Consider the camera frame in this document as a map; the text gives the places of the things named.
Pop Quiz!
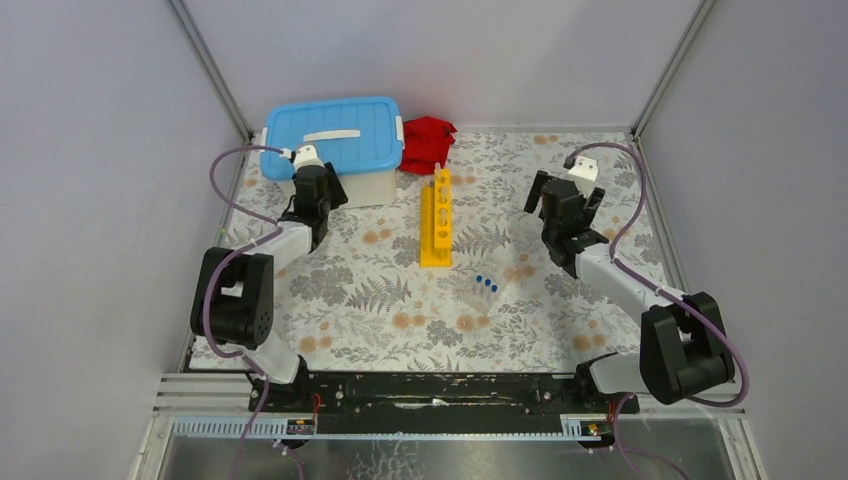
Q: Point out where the floral patterned table mat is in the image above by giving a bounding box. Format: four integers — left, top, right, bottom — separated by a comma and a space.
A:
188, 131, 694, 374

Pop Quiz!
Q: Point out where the clear plastic tube rack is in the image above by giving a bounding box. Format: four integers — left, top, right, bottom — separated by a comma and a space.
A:
457, 271, 506, 315

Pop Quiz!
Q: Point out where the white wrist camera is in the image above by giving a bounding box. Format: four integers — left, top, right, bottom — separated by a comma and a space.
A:
565, 156, 599, 199
281, 144, 324, 172

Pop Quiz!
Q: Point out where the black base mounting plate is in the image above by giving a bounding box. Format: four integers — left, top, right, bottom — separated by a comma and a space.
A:
248, 372, 640, 435

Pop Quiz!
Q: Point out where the blue plastic bin lid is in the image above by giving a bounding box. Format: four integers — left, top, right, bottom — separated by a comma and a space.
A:
265, 96, 405, 175

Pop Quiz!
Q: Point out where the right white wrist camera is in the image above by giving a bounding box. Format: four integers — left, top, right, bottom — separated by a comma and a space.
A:
565, 156, 599, 199

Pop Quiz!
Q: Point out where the red cloth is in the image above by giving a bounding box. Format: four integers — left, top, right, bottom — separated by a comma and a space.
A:
398, 116, 457, 175

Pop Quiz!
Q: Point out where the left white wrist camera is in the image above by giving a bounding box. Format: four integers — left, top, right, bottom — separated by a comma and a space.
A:
281, 144, 324, 172

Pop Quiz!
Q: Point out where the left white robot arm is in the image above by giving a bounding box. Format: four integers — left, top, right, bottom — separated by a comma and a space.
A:
190, 163, 348, 411

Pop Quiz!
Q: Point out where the yellow test tube rack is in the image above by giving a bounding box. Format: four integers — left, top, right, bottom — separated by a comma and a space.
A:
419, 168, 452, 268

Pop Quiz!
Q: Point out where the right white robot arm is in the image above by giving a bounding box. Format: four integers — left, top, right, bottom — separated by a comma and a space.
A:
524, 171, 736, 412

